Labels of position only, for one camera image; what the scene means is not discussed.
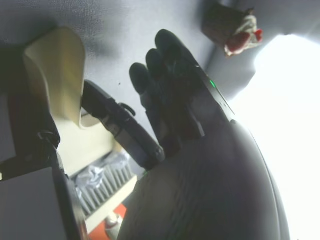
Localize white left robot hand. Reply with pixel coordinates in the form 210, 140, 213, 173
0, 28, 291, 240

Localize cream plastic dustpan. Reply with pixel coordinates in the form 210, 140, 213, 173
22, 26, 121, 177

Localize cream hand broom grey bristles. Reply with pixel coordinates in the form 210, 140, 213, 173
74, 151, 140, 230

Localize white paper ball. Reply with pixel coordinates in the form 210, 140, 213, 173
74, 164, 106, 191

